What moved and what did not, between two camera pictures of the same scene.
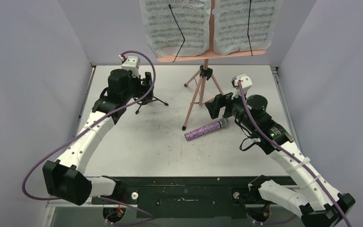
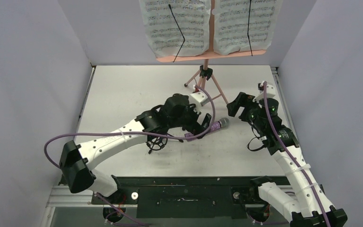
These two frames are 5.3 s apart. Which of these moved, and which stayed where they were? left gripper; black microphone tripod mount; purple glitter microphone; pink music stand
Moved: black microphone tripod mount; left gripper
Stayed: purple glitter microphone; pink music stand
